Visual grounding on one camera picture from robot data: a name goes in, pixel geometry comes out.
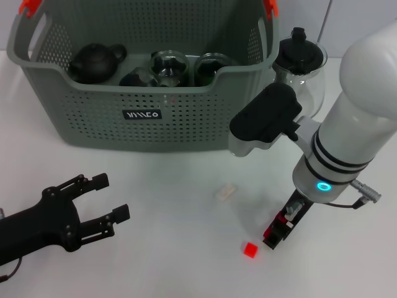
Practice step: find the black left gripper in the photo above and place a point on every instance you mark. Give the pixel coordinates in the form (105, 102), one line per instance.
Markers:
(40, 220)

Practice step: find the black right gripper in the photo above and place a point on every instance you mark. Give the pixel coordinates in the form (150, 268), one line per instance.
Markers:
(299, 201)

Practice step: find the dark red long toy brick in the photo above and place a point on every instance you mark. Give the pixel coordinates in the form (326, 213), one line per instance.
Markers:
(268, 232)

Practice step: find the small orange-red toy brick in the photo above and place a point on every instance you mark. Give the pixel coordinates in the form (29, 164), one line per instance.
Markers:
(250, 249)

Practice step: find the white two-stud toy plate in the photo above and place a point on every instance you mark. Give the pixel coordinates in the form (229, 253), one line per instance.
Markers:
(225, 192)

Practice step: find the glass teacup with black sleeve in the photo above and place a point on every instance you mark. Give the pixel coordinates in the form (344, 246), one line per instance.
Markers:
(136, 77)
(211, 69)
(169, 68)

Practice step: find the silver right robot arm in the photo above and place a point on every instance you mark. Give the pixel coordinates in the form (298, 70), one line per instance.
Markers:
(356, 108)

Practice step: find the grey perforated storage basket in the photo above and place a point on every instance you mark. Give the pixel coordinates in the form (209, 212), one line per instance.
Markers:
(155, 133)

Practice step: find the dark clay teapot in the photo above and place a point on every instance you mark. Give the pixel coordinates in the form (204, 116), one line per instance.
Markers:
(93, 63)

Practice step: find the glass carafe with black lid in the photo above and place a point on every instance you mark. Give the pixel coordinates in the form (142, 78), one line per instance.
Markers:
(299, 52)

